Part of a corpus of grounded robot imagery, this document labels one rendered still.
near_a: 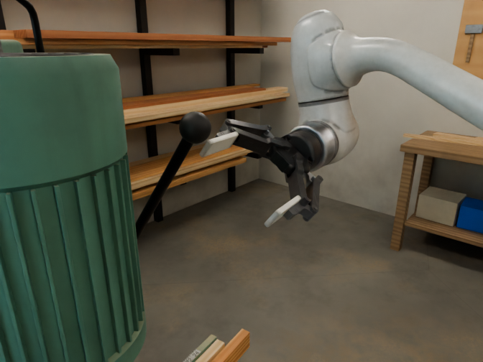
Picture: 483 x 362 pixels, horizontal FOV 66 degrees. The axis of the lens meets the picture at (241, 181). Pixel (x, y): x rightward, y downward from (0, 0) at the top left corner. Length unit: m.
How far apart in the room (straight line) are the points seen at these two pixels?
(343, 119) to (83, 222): 0.54
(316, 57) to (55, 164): 0.53
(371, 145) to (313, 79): 3.00
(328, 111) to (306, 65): 0.10
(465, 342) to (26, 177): 2.39
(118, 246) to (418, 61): 0.52
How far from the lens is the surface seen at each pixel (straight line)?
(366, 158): 3.75
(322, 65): 0.72
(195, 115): 0.40
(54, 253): 0.34
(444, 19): 3.47
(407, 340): 2.39
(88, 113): 0.32
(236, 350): 0.83
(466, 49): 3.41
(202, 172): 3.07
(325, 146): 0.67
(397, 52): 0.68
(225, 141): 0.55
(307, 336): 2.26
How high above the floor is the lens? 1.51
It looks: 20 degrees down
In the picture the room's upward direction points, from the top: straight up
